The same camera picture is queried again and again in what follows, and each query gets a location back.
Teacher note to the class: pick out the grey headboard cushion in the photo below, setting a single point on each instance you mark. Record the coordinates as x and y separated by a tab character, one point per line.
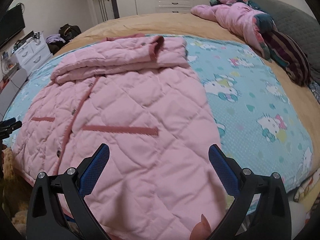
298	25

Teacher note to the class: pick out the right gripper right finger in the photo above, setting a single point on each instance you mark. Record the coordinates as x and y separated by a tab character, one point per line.
272	218

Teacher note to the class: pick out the person right hand thumb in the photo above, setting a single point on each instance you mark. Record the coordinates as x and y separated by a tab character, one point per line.
201	230

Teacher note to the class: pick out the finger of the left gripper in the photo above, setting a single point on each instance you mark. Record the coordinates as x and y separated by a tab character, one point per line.
8	122
6	131

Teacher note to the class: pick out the white drawer chest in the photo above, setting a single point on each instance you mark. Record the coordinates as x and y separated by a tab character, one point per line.
33	54

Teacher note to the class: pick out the blue cartoon cat blanket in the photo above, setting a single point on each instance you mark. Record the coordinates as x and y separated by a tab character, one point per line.
256	121

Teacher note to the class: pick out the dark striped pillow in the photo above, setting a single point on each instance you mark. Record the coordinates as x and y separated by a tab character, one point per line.
288	54

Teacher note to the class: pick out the white bedroom door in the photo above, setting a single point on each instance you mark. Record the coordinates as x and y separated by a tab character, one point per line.
101	10

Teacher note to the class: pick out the pink quilted jacket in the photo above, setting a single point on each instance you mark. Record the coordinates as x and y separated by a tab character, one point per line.
139	96

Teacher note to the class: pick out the black backpack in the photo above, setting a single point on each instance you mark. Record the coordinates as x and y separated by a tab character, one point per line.
69	32

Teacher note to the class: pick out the tan bed cover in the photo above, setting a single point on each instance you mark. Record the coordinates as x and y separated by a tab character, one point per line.
305	104

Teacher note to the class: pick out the lilac clothes pile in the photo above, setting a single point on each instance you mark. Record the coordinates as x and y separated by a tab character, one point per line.
54	38

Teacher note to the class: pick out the black wall television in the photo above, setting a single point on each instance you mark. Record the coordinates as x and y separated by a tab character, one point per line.
11	24

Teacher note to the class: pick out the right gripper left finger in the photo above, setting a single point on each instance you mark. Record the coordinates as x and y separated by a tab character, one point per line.
46	219

